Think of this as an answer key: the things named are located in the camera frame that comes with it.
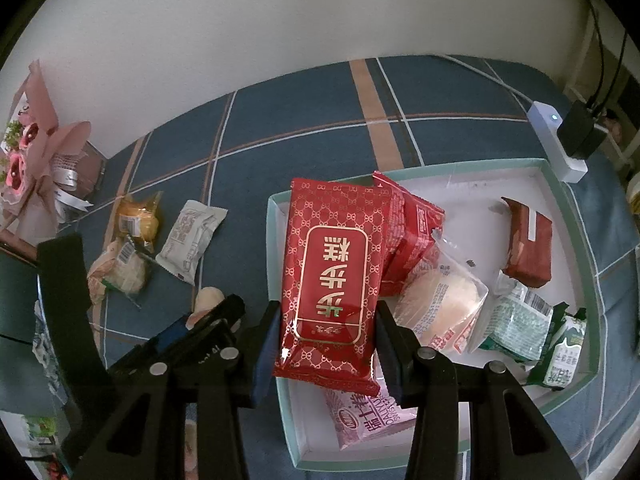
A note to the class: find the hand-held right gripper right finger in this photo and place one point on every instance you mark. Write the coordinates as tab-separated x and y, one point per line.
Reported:
390	360

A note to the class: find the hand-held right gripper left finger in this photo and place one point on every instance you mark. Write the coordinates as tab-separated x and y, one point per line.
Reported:
265	350

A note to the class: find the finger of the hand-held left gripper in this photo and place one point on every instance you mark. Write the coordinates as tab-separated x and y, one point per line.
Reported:
172	335
67	300

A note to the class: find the pale round pastry packet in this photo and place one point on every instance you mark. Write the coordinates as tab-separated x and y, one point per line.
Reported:
207	300

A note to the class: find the pink swiss roll packet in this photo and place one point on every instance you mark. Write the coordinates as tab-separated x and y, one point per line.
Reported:
360	420

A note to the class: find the round cake clear packet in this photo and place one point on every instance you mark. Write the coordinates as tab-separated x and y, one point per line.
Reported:
440	300

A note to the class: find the large red patterned packet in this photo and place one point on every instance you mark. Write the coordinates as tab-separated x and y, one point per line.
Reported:
330	270

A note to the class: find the brown red snack packet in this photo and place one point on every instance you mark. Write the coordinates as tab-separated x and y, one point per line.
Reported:
530	245

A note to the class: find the white tray box teal rim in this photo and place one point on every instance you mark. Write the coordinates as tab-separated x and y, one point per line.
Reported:
475	185

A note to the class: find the blue white tissue pack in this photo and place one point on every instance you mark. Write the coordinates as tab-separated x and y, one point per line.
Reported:
47	350

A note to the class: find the clear rice cracker packet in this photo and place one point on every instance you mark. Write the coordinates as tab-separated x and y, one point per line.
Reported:
122	272

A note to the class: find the white grey snack packet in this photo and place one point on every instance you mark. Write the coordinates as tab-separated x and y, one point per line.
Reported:
190	240

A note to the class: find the orange cake packet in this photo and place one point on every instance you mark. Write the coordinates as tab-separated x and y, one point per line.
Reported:
137	220

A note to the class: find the green edged snack bag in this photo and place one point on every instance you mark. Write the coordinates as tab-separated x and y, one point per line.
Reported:
45	427

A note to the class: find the green white snack packet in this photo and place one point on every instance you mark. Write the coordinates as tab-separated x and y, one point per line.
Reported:
515	320

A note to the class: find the small red snack packet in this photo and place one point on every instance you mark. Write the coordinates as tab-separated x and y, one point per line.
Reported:
410	230

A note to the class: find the pink paper flower bouquet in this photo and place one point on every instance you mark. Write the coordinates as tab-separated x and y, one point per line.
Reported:
45	150

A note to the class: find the dark green snack packet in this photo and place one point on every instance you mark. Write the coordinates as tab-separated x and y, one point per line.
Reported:
565	355

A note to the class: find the blue checked tablecloth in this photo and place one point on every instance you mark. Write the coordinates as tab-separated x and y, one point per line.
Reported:
300	120

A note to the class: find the white power strip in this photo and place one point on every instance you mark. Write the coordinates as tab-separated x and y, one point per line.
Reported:
545	125

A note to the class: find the black power adapter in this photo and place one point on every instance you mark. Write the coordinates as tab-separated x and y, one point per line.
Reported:
580	127

